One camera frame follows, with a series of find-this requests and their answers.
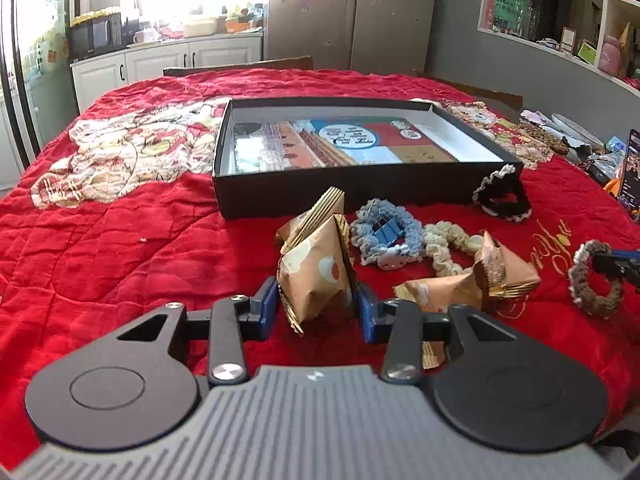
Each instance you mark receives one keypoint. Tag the black white crochet scrunchie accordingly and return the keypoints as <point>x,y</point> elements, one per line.
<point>502,195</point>

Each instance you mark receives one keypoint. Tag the dark wooden headboard left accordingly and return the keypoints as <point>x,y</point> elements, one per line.
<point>305,62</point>

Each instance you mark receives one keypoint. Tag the black framed glass door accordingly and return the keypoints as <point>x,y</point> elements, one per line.
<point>37,94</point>

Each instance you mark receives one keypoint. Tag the green sign on shelf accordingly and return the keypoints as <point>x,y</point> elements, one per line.
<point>510,16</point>

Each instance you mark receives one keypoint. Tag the brown beaded mat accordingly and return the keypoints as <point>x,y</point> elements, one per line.
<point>555,144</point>

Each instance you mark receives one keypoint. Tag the blue binder clip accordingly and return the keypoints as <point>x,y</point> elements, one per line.
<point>388,232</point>

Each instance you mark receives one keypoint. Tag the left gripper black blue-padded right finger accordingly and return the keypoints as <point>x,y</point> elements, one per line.
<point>404,328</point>

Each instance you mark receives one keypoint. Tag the dark wooden headboard right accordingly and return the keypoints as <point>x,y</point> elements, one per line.
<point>504,100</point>

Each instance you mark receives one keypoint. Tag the white round plate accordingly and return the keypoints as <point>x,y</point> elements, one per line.
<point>576,131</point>

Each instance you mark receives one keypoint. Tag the black shallow cardboard box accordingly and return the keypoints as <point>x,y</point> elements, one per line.
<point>277,156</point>

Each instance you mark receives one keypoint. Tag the silver double-door refrigerator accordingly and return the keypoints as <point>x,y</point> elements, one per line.
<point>369,36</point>

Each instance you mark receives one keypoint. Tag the pink jar on shelf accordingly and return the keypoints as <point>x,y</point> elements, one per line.
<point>610,56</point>

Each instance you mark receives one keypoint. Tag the light blue crochet scrunchie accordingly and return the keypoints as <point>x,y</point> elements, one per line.
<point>407,250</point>

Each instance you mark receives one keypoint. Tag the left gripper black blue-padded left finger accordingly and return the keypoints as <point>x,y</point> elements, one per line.
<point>151,350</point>

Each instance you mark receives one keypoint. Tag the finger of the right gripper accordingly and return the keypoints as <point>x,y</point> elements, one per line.
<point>619,265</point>

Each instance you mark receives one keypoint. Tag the black microwave oven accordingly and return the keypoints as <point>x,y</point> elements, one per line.
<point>95,35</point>

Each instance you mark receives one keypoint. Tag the white wall shelf unit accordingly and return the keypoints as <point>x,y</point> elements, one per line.
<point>575,30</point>

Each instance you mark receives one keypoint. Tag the brown pyramid packet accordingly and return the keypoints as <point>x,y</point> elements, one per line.
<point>300,227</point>
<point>317,274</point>
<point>497,275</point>

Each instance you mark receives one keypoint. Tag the dark wooden headboard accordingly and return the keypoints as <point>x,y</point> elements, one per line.
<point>504,100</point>
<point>305,62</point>

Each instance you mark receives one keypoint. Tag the red patterned bed quilt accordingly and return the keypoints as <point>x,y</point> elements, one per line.
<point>72,274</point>

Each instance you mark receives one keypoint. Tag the white kitchen cabinet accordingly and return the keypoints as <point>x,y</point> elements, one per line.
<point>95,76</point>

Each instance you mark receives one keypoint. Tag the cream crochet scrunchie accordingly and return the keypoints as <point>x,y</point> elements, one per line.
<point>439,238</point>

